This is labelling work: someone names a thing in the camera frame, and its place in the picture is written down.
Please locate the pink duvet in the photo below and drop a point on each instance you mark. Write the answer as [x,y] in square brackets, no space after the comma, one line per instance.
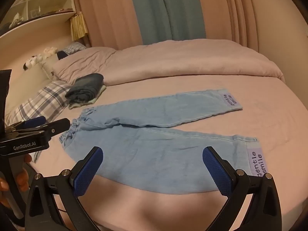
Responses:
[180,60]

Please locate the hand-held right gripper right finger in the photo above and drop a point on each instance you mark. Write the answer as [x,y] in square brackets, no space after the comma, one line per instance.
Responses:
[216,173]

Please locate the straw tassel bundle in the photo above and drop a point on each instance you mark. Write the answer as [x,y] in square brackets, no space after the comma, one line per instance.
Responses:
[79,26]

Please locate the black and white plush toy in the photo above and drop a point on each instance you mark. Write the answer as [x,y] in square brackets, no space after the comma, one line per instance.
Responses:
[32,62]

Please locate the blue checked cloth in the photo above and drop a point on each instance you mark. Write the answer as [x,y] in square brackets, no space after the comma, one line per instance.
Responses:
[72,49]

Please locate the person's left hand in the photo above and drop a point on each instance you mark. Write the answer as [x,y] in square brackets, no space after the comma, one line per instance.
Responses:
[24,175]

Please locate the plaid beige shirt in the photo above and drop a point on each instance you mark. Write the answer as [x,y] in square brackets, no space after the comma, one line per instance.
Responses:
[43,98]

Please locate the white ruffled pillow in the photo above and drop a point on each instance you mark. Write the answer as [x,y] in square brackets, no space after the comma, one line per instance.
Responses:
[48,66]

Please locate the folded dark denim pants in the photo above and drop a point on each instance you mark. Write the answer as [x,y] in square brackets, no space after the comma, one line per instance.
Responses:
[84,86]

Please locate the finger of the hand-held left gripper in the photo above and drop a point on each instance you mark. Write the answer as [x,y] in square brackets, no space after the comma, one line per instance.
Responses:
[59,126]
[36,120]

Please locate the light blue denim pants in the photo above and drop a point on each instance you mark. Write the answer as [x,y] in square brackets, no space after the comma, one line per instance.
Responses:
[144,154]

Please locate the folded light green cloth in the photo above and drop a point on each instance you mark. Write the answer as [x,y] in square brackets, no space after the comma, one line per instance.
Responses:
[99,93]

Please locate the teal curtain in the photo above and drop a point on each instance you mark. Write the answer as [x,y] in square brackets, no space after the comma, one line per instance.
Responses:
[168,9]

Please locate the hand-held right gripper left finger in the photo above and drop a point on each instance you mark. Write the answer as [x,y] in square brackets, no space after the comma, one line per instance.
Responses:
[87,170]

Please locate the white shelf unit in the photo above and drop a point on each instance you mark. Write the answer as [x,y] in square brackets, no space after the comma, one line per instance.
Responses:
[36,7]

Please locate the pink curtain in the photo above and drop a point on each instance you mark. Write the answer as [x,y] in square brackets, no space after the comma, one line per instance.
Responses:
[228,12]
[108,12]

